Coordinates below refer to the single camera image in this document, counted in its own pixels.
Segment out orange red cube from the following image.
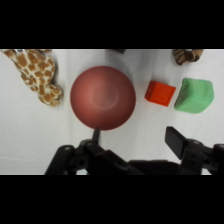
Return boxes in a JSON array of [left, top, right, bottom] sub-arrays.
[[144, 80, 177, 108]]

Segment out green soft block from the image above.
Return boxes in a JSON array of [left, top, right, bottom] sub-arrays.
[[173, 77, 215, 115]]

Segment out giraffe plush toy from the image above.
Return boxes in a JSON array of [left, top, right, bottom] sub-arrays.
[[0, 49, 64, 108]]

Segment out pink bowl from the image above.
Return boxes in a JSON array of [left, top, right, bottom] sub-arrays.
[[69, 65, 137, 132]]

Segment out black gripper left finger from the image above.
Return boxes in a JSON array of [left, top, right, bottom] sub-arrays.
[[78, 127, 111, 160]]

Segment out brown striped plush toy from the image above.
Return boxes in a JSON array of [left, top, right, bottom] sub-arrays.
[[171, 49, 204, 67]]

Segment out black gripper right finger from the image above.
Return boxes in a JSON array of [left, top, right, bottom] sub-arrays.
[[165, 126, 205, 168]]

